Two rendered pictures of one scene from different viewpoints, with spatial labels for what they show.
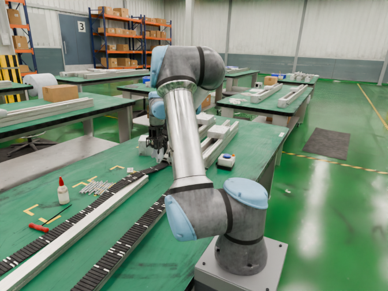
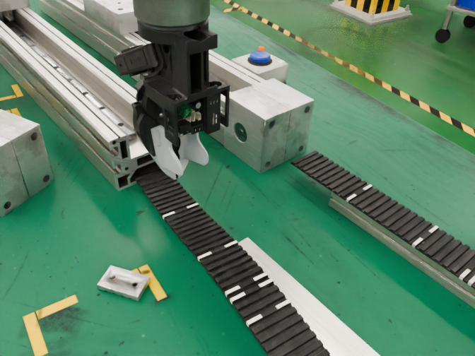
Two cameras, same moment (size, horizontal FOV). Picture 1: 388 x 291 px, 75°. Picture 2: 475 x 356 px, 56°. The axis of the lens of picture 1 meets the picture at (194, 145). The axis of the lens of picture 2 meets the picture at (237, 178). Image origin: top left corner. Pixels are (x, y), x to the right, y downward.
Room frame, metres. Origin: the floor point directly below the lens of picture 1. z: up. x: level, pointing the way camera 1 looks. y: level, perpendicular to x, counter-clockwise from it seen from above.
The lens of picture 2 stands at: (0.92, 0.55, 1.19)
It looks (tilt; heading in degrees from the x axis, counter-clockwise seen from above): 38 degrees down; 298
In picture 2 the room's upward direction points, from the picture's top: 3 degrees clockwise
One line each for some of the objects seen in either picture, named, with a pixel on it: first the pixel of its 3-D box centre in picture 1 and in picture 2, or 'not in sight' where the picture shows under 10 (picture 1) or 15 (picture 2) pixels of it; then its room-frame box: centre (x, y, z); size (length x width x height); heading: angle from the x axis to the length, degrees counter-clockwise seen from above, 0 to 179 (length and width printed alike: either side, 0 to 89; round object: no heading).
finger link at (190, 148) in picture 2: (160, 155); (192, 150); (1.19, 0.17, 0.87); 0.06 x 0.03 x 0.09; 159
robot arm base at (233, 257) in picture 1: (241, 240); not in sight; (0.58, -0.15, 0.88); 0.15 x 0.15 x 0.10
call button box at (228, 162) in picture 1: (224, 161); (255, 75); (1.28, -0.17, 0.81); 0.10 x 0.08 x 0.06; 69
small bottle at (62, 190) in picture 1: (62, 189); not in sight; (0.88, 0.52, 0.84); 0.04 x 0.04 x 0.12
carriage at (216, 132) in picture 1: (219, 133); (125, 15); (1.58, -0.16, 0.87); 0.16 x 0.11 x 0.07; 159
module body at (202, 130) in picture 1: (191, 136); (39, 58); (1.65, 0.02, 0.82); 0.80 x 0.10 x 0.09; 159
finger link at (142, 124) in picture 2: not in sight; (154, 121); (1.22, 0.20, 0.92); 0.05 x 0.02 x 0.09; 69
